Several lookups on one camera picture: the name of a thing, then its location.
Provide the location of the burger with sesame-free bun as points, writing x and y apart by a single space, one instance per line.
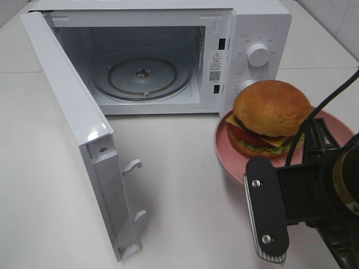
265 118

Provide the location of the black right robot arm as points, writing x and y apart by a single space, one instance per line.
343 244

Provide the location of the glass microwave turntable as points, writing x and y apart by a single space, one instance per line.
141 74

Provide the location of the lower white timer knob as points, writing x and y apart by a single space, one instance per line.
247 83

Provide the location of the white microwave door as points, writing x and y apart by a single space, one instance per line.
91 130

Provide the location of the warning label sticker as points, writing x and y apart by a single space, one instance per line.
215 65

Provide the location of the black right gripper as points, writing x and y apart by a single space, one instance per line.
312 192

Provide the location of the upper white power knob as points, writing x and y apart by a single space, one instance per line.
258 54

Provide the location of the white microwave oven body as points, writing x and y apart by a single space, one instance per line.
93 28

